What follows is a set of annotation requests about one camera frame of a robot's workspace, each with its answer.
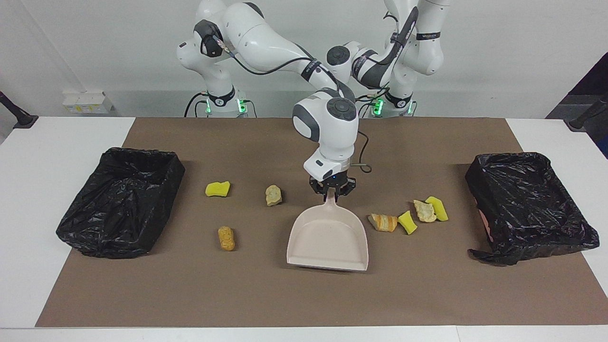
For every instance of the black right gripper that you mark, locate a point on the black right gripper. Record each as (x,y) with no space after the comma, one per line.
(332,182)

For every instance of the beige plastic dustpan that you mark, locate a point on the beige plastic dustpan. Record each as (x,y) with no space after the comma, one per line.
(327,237)

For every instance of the pale bread chunk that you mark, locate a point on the pale bread chunk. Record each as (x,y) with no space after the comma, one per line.
(273,195)

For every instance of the torn crusty bread piece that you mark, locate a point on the torn crusty bread piece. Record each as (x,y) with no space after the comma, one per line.
(423,212)
(382,223)

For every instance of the yellow sponge piece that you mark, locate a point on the yellow sponge piece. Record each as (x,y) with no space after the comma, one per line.
(217,189)
(407,223)
(439,209)

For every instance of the brown corn cob piece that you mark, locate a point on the brown corn cob piece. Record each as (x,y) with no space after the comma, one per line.
(226,238)

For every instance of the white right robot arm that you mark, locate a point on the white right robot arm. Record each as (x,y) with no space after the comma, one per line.
(332,133)

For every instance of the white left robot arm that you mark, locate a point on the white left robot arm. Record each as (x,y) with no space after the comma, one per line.
(427,47)

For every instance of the black bag lined pink bin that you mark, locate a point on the black bag lined pink bin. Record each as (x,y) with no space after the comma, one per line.
(527,204)

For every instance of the brown table mat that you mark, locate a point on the brown table mat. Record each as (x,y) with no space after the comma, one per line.
(285,294)

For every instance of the black stand pole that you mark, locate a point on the black stand pole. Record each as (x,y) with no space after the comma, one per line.
(589,114)
(16,114)

